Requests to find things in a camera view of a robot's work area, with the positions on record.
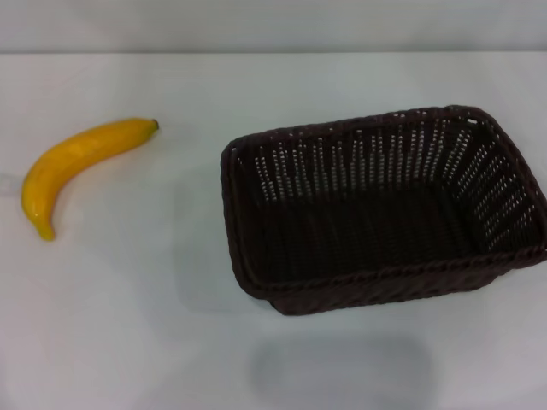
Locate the dark brown woven basket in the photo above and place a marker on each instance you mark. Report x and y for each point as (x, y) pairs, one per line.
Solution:
(376, 239)

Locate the yellow banana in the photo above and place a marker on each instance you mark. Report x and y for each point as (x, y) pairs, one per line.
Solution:
(81, 149)

